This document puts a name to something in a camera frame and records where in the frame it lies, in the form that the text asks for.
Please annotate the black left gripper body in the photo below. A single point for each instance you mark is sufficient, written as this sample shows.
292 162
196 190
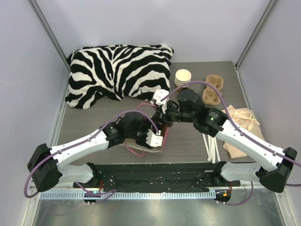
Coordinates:
143 137

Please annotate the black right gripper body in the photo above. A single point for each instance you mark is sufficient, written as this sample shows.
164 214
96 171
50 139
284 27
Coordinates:
163 114

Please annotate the pink paper gift bag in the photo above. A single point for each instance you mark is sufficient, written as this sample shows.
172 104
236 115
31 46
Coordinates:
139 150

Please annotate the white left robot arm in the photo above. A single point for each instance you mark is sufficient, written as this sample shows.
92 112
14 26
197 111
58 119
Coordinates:
50 166

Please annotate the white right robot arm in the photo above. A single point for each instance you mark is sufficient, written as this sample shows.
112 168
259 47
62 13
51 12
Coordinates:
272 165

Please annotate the stack of paper cups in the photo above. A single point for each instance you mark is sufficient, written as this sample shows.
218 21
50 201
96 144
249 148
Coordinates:
182 78

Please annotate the white wrapped straw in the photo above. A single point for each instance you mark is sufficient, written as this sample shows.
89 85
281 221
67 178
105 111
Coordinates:
216 151
206 147
209 145
212 149

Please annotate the zebra print pillow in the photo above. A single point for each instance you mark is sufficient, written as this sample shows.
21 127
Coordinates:
116 72

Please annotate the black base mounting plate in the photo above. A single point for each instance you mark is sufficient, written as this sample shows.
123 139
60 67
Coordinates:
159 178

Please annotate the beige folded cloth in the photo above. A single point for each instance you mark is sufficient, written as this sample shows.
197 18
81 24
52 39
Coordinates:
247 120

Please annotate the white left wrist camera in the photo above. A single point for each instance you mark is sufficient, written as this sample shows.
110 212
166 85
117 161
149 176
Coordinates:
154 139

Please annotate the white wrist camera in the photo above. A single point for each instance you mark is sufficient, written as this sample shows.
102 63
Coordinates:
158 95
154 139

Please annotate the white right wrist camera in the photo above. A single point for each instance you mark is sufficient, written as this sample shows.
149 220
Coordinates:
158 95

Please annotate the perforated metal rail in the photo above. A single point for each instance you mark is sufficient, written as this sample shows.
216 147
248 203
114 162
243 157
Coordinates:
79 194

